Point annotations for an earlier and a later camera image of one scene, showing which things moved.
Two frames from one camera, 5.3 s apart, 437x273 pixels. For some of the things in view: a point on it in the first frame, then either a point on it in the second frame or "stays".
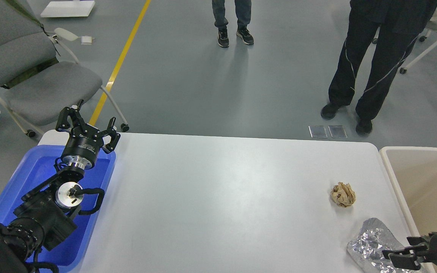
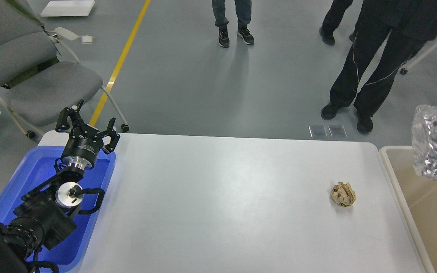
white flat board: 68,8 stays
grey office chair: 32,74 stays
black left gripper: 85,140 stays
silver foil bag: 374,237 to 436,141
